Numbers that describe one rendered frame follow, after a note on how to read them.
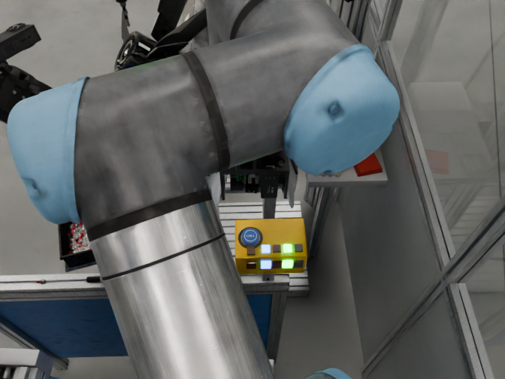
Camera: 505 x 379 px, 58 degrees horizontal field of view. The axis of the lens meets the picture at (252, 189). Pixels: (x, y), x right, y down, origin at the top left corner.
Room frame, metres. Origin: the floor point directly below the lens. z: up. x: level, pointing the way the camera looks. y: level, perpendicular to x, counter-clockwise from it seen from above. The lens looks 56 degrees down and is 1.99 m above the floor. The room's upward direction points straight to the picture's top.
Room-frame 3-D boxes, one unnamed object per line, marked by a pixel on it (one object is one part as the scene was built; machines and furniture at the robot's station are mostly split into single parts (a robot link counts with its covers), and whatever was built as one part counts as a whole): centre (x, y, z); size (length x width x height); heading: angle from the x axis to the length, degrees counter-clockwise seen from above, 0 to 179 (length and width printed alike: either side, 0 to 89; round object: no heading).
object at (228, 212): (0.98, 0.07, 0.04); 0.62 x 0.46 x 0.08; 92
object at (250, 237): (0.49, 0.00, 1.08); 0.04 x 0.04 x 0.02
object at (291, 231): (0.49, -0.04, 1.02); 0.16 x 0.10 x 0.11; 92
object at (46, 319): (0.48, 0.35, 0.45); 0.82 x 0.01 x 0.66; 92
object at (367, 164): (0.85, -0.35, 0.87); 0.08 x 0.08 x 0.02; 13
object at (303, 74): (0.22, -0.02, 1.78); 0.11 x 0.11 x 0.08; 23
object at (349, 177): (0.97, -0.28, 0.85); 0.36 x 0.24 x 0.03; 2
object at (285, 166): (0.31, 0.00, 1.62); 0.09 x 0.08 x 0.12; 2
